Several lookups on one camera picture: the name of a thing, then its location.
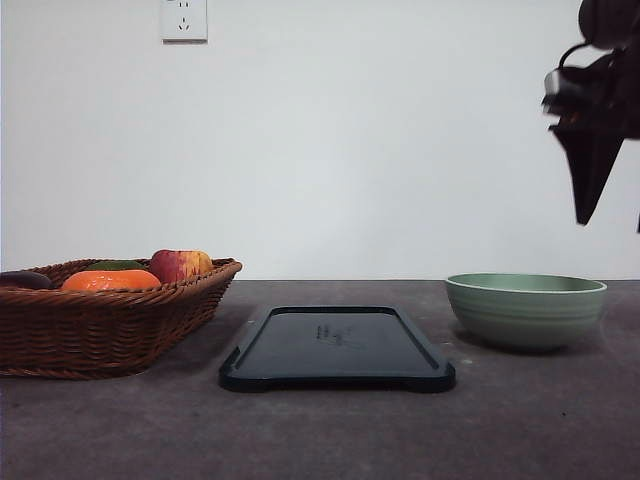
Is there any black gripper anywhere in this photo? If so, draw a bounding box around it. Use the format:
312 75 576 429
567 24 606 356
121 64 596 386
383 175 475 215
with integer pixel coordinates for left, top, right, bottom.
542 0 640 233

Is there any light green ceramic bowl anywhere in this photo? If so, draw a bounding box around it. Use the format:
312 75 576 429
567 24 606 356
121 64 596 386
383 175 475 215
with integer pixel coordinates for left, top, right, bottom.
445 273 608 350

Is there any brown wicker basket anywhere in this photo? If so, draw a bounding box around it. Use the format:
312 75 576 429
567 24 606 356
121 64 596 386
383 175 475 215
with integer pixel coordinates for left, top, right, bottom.
0 249 242 380

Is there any dark teal rectangular tray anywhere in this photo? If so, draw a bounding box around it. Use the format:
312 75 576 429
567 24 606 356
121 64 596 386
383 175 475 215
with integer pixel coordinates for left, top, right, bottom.
219 305 456 392

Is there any red yellow apple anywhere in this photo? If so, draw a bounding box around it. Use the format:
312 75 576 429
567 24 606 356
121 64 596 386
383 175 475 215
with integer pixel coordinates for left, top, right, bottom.
150 249 212 284

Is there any orange tangerine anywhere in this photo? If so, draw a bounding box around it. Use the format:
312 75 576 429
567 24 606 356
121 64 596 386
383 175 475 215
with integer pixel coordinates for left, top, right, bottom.
62 269 162 291

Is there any green leafy vegetable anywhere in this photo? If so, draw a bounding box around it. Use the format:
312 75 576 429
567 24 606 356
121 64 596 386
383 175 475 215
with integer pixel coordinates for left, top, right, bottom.
86 260 147 271

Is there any dark purple eggplant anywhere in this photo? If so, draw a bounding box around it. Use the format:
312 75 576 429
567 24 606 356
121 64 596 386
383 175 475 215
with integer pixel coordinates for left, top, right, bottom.
0 271 52 289

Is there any white wall socket left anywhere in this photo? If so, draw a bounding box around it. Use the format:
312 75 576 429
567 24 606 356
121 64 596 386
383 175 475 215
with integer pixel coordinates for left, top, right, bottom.
160 0 208 47

